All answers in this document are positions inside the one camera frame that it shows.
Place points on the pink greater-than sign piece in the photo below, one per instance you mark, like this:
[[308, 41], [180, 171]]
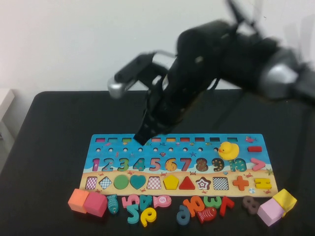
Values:
[[259, 165]]

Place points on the red triangle piece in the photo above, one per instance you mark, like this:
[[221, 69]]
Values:
[[187, 185]]

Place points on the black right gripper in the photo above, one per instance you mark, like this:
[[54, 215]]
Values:
[[174, 98]]

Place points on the colourful wooden puzzle board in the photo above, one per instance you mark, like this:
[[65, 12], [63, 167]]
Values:
[[118, 155]]

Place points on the yellow number six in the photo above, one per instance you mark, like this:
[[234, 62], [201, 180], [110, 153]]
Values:
[[149, 216]]

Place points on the teal number two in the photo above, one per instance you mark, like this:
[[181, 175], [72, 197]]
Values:
[[134, 217]]

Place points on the orange number ten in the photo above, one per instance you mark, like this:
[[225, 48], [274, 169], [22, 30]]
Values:
[[194, 206]]

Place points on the light pink wooden cube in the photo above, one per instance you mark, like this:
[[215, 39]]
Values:
[[269, 212]]

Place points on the green circle piece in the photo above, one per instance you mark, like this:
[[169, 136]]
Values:
[[121, 182]]

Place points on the yellow rubber duck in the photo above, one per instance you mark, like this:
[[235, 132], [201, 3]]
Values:
[[229, 151]]

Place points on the orange plus sign piece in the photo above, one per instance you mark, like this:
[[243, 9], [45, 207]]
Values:
[[240, 183]]

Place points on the red minus sign piece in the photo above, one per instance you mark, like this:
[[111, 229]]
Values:
[[254, 149]]

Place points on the green number three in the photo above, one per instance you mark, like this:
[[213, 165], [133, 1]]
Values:
[[212, 202]]

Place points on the pink wooden fish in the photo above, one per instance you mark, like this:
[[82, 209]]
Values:
[[162, 201]]

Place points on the pink number five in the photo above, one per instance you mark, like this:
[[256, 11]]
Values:
[[126, 202]]

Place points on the teal number four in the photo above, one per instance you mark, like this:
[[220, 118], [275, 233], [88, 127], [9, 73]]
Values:
[[146, 202]]

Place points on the brown number eight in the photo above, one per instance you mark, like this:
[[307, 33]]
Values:
[[252, 205]]

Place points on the orange wooden cube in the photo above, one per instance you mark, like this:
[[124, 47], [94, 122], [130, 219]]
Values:
[[76, 200]]

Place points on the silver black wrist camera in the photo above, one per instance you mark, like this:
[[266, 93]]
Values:
[[118, 86]]

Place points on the yellow equals sign piece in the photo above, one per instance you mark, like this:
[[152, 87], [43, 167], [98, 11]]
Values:
[[257, 183]]

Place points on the red number seven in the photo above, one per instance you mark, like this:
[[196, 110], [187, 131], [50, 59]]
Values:
[[226, 206]]

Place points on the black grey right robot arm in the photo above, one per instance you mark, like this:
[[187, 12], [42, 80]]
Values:
[[221, 49]]

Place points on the blue-grey number nine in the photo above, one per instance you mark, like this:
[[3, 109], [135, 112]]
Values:
[[183, 216]]

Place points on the magenta wooden cube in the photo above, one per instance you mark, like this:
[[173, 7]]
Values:
[[94, 204]]

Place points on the yellow wooden cube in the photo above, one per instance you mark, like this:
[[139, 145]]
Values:
[[285, 199]]

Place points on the red wooden fish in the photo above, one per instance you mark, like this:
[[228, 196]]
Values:
[[206, 215]]

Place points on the teal wooden fish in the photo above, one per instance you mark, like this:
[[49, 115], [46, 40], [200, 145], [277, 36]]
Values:
[[112, 204]]

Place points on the yellow pentagon piece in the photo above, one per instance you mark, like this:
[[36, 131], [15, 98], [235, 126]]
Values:
[[171, 183]]

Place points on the teal heart piece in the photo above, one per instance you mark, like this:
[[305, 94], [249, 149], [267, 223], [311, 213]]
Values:
[[137, 181]]

